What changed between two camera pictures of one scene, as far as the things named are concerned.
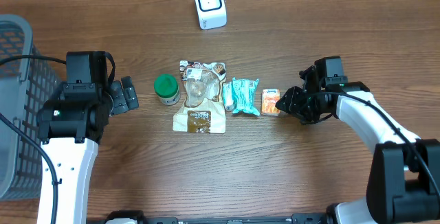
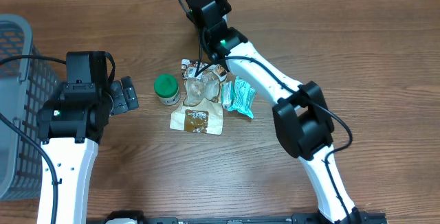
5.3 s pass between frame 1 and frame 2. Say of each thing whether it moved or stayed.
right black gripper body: moved
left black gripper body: stayed
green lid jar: stayed
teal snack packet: stayed
